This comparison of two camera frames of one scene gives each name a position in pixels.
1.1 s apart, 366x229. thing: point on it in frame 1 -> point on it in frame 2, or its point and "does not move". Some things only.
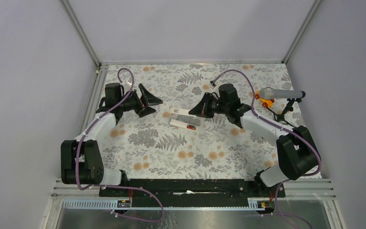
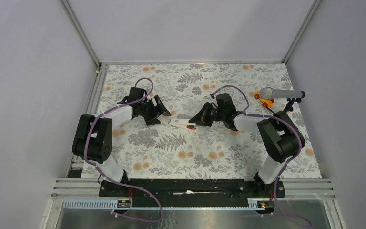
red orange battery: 191,127 does not move
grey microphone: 267,93 does not move
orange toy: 265,102 does not move
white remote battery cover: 179,111 -> 180,121
